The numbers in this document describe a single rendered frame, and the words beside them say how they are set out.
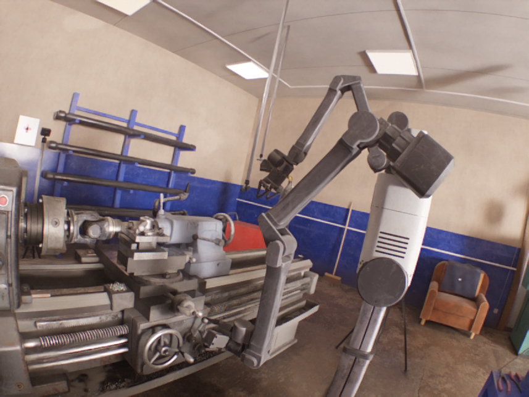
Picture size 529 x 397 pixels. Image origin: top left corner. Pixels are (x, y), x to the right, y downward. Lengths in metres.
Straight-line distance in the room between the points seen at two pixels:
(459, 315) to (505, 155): 2.57
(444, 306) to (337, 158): 3.66
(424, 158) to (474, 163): 4.31
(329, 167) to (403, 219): 0.26
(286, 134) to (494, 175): 4.07
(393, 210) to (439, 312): 3.52
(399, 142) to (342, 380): 0.79
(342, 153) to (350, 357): 0.67
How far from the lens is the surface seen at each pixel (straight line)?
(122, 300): 1.28
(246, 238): 4.23
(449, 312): 4.24
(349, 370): 1.04
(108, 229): 1.37
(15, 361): 1.13
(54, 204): 1.25
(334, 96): 1.26
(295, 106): 6.08
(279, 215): 0.76
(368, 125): 0.69
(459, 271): 4.42
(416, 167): 0.68
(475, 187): 4.91
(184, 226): 1.56
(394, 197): 0.82
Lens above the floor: 1.43
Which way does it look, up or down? 2 degrees down
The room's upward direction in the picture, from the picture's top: 12 degrees clockwise
